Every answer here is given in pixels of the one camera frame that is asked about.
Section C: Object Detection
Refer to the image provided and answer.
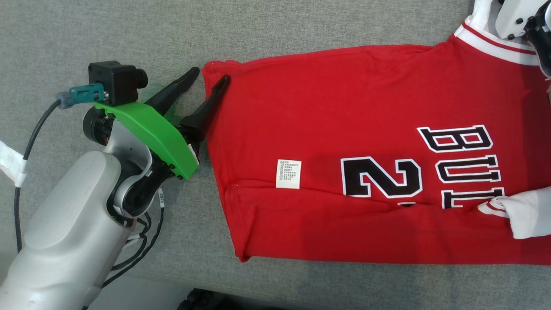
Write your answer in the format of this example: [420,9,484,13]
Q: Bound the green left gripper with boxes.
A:
[94,67,231,180]

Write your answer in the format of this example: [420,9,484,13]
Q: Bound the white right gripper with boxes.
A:
[495,0,551,78]

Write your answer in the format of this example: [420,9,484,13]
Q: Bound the red white basketball jersey shirt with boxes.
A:
[201,0,551,265]

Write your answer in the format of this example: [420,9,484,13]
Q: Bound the left camera cable teal plug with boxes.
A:
[14,83,106,252]

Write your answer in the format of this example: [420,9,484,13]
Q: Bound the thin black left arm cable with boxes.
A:
[103,187,166,288]

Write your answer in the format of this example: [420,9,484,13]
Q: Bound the white cable tie strap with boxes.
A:
[0,141,27,188]

